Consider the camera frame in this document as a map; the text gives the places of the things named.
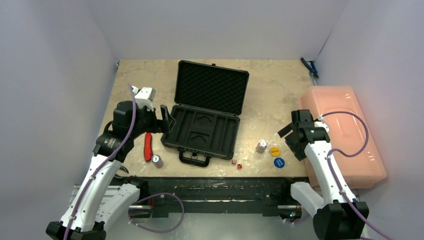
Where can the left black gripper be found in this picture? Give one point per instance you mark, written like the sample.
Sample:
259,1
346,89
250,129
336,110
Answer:
158,125

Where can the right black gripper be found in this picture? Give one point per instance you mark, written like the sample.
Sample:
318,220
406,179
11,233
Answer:
294,136

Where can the purple poker chip stack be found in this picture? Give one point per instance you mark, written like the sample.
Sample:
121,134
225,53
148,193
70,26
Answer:
157,161

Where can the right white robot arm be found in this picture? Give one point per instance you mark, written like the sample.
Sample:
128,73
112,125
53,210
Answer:
336,212

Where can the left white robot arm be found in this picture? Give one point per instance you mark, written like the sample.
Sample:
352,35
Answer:
90,215

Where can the black poker set case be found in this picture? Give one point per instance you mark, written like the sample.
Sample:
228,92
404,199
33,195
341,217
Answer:
208,102

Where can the yellow dealer button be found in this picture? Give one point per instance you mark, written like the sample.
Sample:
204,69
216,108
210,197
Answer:
275,151

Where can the blue dealer button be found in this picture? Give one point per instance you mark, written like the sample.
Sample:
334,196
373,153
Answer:
279,162

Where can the red black folding knife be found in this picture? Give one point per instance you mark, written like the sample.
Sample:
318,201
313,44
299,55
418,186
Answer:
147,149

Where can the pink translucent plastic bin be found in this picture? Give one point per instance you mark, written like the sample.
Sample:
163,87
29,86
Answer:
346,133

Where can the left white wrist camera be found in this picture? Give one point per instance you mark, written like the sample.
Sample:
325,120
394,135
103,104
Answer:
144,97

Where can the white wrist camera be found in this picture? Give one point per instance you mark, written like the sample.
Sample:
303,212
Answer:
144,97
320,123

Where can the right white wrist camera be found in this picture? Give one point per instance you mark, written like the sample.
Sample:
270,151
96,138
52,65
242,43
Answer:
320,123

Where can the blue handled pliers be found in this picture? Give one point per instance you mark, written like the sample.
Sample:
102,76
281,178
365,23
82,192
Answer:
311,67

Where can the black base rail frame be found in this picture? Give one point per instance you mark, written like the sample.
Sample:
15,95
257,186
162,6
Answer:
266,196

